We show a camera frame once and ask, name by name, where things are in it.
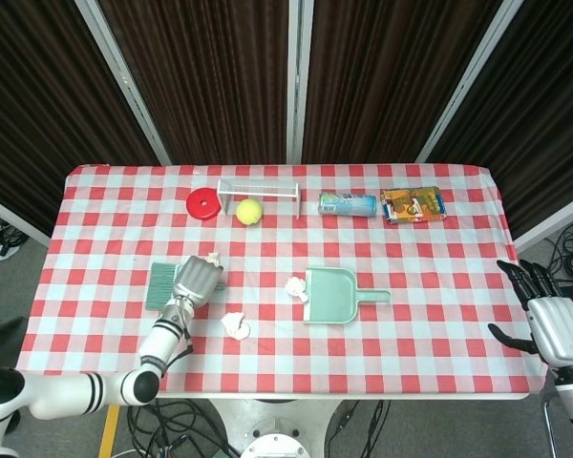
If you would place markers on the green plastic dustpan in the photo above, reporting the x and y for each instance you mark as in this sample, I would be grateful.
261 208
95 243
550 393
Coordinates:
332 296

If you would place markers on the yellow tennis ball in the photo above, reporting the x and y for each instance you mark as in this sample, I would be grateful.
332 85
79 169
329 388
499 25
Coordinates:
248 211

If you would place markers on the white mesh mini goal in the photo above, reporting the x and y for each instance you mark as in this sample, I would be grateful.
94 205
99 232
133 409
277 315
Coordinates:
223 191

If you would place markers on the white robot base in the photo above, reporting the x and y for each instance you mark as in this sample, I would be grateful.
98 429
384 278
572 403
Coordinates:
274 446

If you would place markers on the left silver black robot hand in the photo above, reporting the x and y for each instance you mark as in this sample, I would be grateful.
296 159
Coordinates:
198 281

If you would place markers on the white paper ball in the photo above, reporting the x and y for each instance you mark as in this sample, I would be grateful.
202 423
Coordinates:
214 258
234 325
296 287

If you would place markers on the red white checkered tablecloth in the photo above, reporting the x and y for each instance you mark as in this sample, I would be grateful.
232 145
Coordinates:
410 296

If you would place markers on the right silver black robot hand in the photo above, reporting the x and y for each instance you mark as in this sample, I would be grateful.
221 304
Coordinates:
558 329

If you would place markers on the blue green drink can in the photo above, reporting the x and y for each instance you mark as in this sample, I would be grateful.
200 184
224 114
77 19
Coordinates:
348 203

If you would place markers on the green hand broom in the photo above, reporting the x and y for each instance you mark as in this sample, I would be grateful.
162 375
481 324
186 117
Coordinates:
160 286

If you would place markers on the orange snack package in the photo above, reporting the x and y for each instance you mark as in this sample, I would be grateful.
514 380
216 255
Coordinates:
413 205

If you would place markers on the red plastic disc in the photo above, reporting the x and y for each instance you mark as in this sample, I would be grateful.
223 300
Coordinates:
202 204

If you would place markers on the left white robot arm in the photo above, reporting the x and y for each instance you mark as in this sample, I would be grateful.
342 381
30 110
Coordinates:
57 389

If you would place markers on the dark corrugated partition panel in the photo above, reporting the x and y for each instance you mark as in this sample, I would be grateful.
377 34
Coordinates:
391 81
544 119
205 81
38 105

